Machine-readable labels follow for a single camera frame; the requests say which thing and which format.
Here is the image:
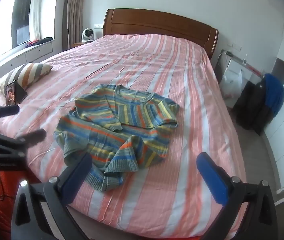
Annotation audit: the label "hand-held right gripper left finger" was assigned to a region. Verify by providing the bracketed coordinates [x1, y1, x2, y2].
[11, 152, 92, 240]

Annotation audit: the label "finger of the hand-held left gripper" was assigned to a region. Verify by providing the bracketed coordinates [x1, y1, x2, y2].
[0, 104, 20, 118]
[0, 129, 47, 147]

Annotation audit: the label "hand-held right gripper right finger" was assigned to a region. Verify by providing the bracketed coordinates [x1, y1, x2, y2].
[196, 152, 279, 240]

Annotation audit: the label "multicolour striped knit sweater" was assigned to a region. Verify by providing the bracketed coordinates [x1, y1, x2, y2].
[53, 84, 180, 192]

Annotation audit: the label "dark clothes on windowsill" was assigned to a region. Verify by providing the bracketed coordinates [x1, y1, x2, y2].
[24, 37, 53, 48]

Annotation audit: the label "black smartphone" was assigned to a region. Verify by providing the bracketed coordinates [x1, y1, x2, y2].
[5, 80, 28, 107]

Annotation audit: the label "brown striped pillow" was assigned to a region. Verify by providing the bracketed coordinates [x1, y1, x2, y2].
[0, 62, 53, 93]

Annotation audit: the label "black jacket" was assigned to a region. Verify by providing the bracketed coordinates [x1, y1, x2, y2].
[233, 76, 275, 135]

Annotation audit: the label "window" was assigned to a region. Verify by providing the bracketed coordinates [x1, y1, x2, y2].
[0, 0, 42, 63]

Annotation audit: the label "white plastic bag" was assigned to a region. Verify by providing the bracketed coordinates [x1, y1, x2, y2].
[219, 69, 245, 98]

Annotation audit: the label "blue cloth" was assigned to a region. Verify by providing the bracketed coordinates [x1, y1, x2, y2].
[263, 73, 284, 117]

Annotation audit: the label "white round fan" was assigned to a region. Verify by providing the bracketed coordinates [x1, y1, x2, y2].
[81, 27, 96, 42]

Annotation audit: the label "white desk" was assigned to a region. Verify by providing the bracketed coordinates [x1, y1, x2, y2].
[219, 55, 265, 105]

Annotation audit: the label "beige curtain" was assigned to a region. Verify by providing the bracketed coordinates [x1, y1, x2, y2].
[62, 0, 88, 52]

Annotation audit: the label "pink striped bedspread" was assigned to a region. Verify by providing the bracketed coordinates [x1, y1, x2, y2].
[0, 34, 247, 239]

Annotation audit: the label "wooden headboard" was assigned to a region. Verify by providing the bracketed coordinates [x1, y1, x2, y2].
[103, 8, 219, 60]

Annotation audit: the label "charger cable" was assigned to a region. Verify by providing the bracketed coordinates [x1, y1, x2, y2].
[217, 50, 234, 64]

